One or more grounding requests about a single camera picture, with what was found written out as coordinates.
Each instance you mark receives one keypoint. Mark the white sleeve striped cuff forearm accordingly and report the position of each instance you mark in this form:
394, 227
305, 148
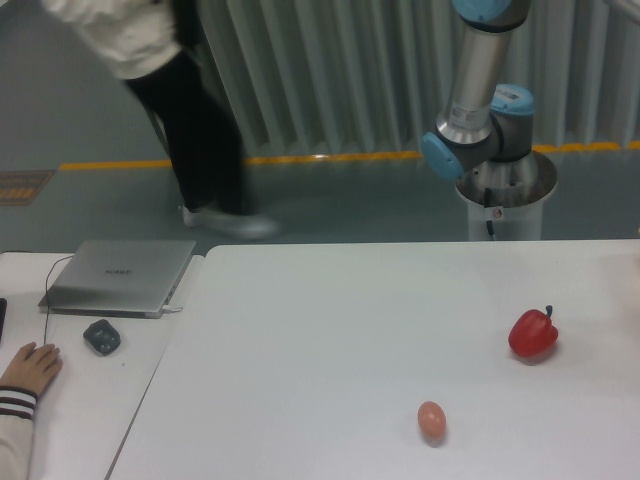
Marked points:
17, 427

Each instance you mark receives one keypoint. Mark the red bell pepper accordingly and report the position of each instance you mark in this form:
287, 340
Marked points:
533, 333

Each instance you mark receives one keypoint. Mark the black keyboard edge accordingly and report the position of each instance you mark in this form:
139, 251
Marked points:
3, 310

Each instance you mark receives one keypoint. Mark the black open earbuds case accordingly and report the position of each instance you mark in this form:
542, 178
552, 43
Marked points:
102, 337

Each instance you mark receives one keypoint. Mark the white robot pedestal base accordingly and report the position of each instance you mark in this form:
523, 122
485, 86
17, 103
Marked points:
505, 200

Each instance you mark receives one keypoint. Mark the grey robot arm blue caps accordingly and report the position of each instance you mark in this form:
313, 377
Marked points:
465, 133

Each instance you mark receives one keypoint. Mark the brown egg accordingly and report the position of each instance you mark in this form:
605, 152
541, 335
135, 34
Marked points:
431, 420

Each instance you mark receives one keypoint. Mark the walking person white jacket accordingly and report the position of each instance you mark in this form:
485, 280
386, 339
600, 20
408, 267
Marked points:
148, 46

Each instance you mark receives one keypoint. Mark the silver closed laptop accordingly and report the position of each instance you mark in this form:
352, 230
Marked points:
119, 278

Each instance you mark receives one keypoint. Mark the white pleated curtain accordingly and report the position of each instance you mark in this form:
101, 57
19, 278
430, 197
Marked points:
330, 77

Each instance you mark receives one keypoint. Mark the person's bare hand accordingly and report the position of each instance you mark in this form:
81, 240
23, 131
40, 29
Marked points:
32, 369

